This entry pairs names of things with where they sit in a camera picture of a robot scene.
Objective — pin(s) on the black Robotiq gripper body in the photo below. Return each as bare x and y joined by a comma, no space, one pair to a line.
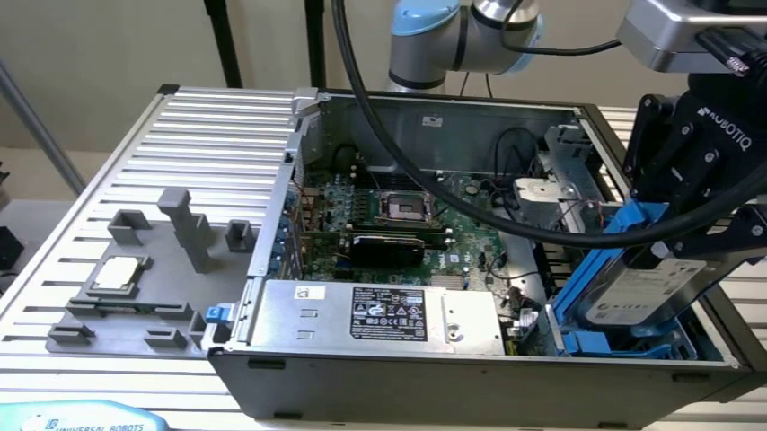
727,134

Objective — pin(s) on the hard disk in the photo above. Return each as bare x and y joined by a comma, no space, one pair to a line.
623,296

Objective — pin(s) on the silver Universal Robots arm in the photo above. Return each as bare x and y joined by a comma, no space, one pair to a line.
431,40

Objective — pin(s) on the silver disk bay cage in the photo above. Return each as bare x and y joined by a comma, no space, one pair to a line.
558,193

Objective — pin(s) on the green motherboard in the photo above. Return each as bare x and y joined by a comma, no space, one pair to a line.
474,251

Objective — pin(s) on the CPU socket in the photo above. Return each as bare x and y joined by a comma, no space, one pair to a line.
407,206

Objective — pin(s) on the installed RAM stick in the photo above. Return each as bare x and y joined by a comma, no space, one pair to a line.
395,228

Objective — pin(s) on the black graphics card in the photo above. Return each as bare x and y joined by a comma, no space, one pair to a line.
383,246

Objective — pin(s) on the black rear case fan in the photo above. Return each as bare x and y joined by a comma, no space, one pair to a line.
346,161

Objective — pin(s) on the black open PC case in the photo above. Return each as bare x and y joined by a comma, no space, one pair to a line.
455,386

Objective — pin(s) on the black stand pole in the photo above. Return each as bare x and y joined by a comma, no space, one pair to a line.
315,40
224,40

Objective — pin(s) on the silver power supply unit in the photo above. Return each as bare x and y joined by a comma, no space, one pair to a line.
335,314

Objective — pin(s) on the blue case latch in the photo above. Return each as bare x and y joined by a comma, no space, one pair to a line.
218,314

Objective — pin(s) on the grey parts rack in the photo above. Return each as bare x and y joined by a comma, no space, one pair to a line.
174,287

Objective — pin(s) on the silver CPU chip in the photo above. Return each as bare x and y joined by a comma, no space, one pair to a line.
123,273

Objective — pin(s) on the green RAM stick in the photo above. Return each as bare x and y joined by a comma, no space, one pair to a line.
135,310

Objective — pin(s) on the black box object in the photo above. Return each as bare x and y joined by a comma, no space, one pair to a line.
8,247

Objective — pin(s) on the Universal Robots teach pendant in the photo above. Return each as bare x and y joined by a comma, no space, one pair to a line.
78,417

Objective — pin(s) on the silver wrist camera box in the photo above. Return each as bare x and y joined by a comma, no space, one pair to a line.
671,31

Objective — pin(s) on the grey metal frame pole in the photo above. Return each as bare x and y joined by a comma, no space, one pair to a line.
42,130

